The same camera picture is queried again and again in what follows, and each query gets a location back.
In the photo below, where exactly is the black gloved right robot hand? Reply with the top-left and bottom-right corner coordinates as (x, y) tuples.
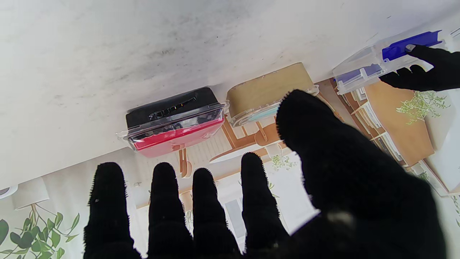
(83, 90), (446, 259)

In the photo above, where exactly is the clear container with blue clips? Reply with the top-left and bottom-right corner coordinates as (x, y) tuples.
(332, 30), (446, 96)

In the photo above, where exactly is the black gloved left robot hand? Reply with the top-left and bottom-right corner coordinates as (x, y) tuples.
(379, 45), (460, 92)

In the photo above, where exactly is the printed room backdrop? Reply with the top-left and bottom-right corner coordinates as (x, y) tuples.
(0, 61), (460, 259)

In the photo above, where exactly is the clear lid with red label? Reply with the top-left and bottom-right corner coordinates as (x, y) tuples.
(117, 101), (230, 159)

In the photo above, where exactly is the brown kraft paper container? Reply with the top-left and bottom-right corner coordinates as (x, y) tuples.
(226, 62), (320, 128)

